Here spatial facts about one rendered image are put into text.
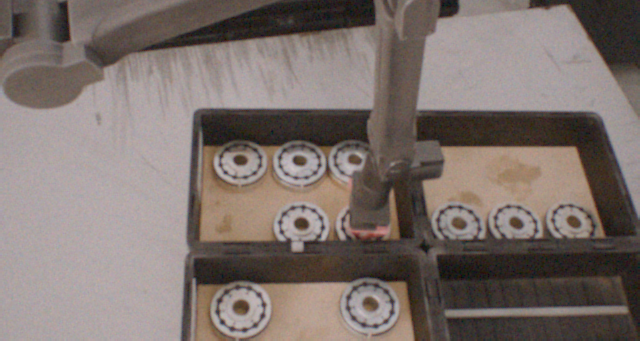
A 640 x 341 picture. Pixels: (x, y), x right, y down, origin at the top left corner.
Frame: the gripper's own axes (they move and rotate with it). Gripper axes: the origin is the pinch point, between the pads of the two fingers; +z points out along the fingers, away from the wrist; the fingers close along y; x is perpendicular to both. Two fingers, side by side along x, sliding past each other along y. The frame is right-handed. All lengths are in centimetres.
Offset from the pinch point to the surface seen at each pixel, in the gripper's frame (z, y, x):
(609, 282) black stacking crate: 2.2, -6.6, -46.6
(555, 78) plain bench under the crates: 15, 56, -52
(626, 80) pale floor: 81, 126, -121
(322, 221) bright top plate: 1.4, 0.5, 6.9
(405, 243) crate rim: -6.2, -6.9, -6.3
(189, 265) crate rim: -4.7, -13.6, 29.0
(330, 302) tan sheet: 4.3, -13.9, 4.8
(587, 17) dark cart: 50, 123, -90
